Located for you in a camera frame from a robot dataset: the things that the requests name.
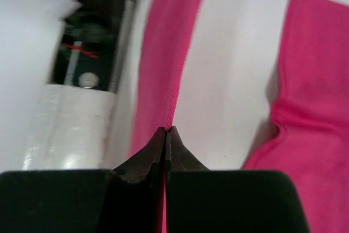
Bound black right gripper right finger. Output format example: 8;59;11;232
165;127;310;232

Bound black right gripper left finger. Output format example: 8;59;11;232
1;127;166;232

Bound pink trousers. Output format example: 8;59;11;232
130;0;348;232

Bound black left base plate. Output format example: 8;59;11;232
49;0;136;93

